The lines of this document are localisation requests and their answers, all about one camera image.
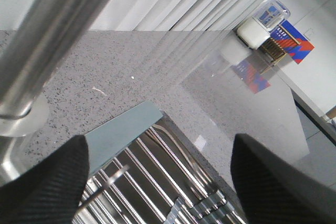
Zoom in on brushed steel faucet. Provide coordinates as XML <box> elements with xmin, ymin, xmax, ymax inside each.
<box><xmin>1</xmin><ymin>0</ymin><xmax>109</xmax><ymax>137</ymax></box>

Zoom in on teal steel dish rack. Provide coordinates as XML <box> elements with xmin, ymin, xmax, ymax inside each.
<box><xmin>73</xmin><ymin>102</ymin><xmax>246</xmax><ymax>223</ymax></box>

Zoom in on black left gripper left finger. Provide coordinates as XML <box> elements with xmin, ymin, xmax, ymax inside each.
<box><xmin>1</xmin><ymin>135</ymin><xmax>89</xmax><ymax>223</ymax></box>

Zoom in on wooden slatted rack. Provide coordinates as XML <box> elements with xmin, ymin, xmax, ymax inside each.
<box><xmin>259</xmin><ymin>37</ymin><xmax>287</xmax><ymax>66</ymax></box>

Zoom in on white pleated curtain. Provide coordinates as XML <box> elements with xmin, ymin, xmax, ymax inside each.
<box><xmin>91</xmin><ymin>0</ymin><xmax>266</xmax><ymax>31</ymax></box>

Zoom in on stainless steel sink basin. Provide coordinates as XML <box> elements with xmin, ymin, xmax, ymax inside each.
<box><xmin>0</xmin><ymin>132</ymin><xmax>35</xmax><ymax>185</ymax></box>

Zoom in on blue red printed box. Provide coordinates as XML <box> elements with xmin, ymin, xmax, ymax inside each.
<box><xmin>270</xmin><ymin>20</ymin><xmax>315</xmax><ymax>64</ymax></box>

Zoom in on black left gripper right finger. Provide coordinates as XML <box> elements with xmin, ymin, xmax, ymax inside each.
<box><xmin>230</xmin><ymin>133</ymin><xmax>335</xmax><ymax>223</ymax></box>

